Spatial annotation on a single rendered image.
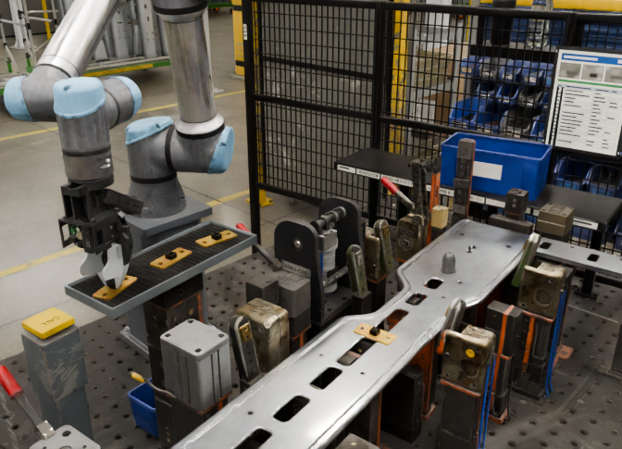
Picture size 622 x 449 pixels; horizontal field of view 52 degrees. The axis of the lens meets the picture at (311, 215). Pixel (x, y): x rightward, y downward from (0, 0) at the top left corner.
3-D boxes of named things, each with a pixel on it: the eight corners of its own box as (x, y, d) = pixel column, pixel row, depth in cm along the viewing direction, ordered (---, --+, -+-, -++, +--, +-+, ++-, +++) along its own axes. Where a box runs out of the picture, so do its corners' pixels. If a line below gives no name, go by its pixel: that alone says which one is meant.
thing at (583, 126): (618, 159, 185) (640, 52, 173) (541, 146, 197) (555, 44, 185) (620, 158, 187) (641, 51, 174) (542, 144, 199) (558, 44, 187)
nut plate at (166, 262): (163, 269, 120) (162, 264, 119) (148, 265, 121) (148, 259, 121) (192, 253, 126) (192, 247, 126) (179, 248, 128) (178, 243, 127)
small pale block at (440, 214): (433, 327, 185) (443, 211, 170) (422, 322, 186) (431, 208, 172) (438, 321, 187) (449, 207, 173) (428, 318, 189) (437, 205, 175)
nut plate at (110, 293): (108, 301, 109) (107, 294, 109) (91, 296, 110) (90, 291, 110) (138, 279, 116) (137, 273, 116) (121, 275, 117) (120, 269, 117)
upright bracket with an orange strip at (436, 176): (424, 318, 189) (437, 158, 169) (420, 317, 189) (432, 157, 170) (429, 314, 191) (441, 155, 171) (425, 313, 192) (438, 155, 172)
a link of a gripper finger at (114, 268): (99, 300, 108) (88, 251, 105) (120, 284, 113) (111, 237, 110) (114, 303, 107) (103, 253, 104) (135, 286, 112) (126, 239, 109)
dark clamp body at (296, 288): (298, 447, 141) (296, 297, 126) (254, 422, 148) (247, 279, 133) (326, 420, 149) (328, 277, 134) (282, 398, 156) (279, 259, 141)
